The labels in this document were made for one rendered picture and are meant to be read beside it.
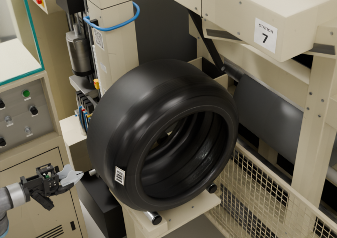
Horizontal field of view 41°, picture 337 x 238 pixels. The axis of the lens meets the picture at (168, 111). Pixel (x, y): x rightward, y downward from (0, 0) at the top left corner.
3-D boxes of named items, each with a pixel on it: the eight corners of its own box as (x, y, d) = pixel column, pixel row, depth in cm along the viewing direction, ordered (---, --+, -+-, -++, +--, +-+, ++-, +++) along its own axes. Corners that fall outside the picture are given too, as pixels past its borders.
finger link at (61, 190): (75, 185, 154) (50, 194, 150) (75, 188, 155) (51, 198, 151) (69, 176, 157) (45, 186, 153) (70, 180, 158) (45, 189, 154)
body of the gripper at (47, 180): (60, 174, 149) (24, 188, 143) (63, 193, 154) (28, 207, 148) (51, 161, 154) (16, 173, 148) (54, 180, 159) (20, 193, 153)
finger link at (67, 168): (82, 162, 157) (56, 172, 152) (83, 175, 160) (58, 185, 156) (78, 157, 159) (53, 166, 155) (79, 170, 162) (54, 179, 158)
